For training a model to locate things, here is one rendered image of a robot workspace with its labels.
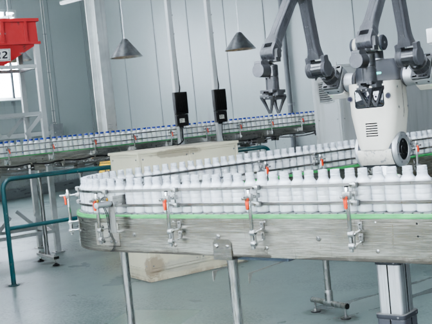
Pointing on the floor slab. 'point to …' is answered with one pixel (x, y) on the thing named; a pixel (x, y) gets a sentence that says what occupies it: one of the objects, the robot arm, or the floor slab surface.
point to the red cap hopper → (17, 26)
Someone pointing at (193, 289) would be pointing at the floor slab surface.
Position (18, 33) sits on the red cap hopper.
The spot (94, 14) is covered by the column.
